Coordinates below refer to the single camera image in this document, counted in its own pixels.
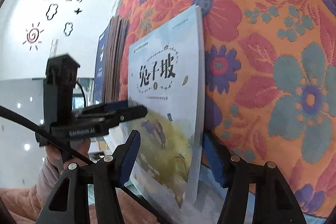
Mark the blue Aesop fables book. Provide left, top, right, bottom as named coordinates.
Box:
left=93, top=15, right=129, bottom=104

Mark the white rabbit hill book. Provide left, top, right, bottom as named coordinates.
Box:
left=103, top=4, right=206, bottom=209

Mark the pink sleeve forearm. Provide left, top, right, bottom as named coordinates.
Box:
left=0, top=155, right=164, bottom=224

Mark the left hand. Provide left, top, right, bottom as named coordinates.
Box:
left=45, top=139, right=91, bottom=174

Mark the orange floral table cloth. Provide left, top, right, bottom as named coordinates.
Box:
left=118, top=0, right=335, bottom=218

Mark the black cable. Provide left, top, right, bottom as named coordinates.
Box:
left=0, top=82, right=172, bottom=224

